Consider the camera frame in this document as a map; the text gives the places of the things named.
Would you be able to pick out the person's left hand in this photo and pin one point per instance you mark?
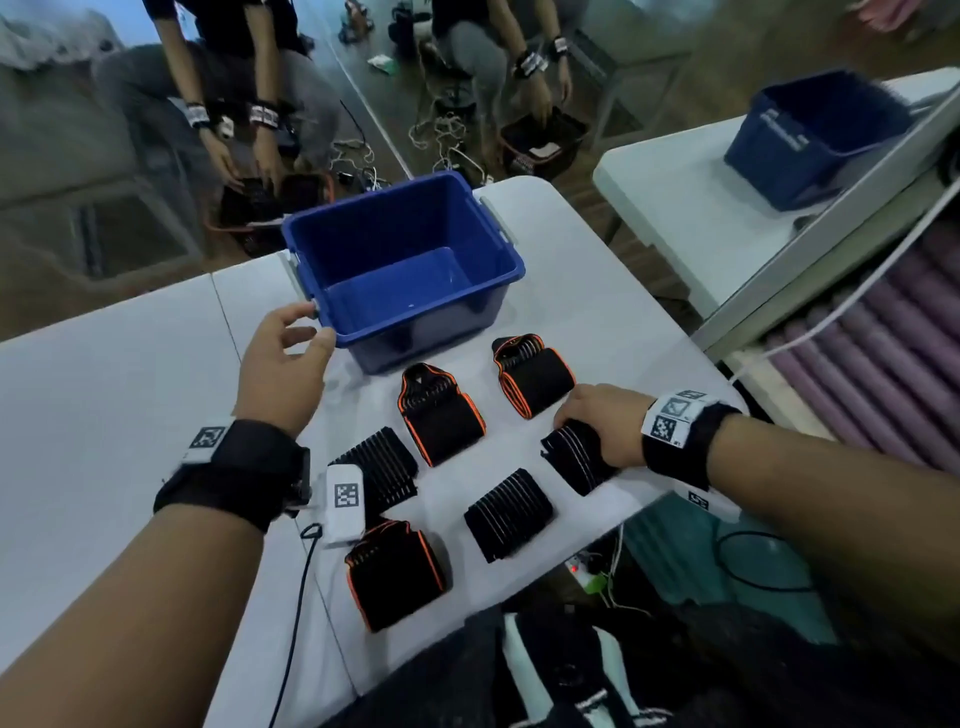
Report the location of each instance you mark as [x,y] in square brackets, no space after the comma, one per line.
[281,382]

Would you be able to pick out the person's right hand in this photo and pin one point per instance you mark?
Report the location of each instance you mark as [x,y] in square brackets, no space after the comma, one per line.
[611,420]

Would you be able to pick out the blue plastic bin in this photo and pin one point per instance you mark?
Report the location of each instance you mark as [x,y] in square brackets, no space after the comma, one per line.
[405,330]

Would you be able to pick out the person's left forearm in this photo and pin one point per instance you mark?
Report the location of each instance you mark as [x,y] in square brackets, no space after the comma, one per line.
[135,630]

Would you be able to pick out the person's right forearm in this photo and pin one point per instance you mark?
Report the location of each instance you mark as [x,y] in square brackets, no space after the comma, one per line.
[840,510]

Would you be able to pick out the person's black chest harness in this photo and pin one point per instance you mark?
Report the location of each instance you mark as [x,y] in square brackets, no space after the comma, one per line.
[600,675]

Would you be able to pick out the black wristband with white markers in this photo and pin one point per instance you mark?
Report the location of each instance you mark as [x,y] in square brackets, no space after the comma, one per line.
[240,472]
[682,442]

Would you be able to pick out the white power strip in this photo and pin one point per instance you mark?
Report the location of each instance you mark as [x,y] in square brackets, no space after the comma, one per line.
[585,566]

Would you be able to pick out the teal rolled mat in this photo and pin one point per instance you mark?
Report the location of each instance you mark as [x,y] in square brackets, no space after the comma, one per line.
[675,555]

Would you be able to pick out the white shelf board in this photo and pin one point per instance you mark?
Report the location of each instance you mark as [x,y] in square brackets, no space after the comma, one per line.
[772,397]

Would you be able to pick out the black basket orange rim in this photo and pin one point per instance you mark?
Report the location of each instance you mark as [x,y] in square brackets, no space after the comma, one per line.
[255,206]

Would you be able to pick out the purple rolled mat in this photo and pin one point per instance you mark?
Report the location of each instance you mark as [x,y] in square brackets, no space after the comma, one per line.
[922,337]
[900,375]
[862,390]
[937,292]
[817,397]

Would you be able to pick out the grey metal beam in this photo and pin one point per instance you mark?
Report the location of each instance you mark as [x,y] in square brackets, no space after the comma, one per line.
[825,255]

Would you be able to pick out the low wooden table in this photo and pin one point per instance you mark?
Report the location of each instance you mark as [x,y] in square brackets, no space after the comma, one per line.
[75,187]

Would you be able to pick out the brown sandal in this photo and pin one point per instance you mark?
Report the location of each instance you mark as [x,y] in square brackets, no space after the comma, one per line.
[354,19]

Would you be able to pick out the white towel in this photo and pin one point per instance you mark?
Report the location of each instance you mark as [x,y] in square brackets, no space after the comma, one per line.
[45,41]

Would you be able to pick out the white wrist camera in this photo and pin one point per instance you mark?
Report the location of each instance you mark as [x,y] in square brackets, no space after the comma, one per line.
[345,502]
[709,504]

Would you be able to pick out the large wall mirror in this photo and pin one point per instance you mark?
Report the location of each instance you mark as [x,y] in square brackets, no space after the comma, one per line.
[675,45]

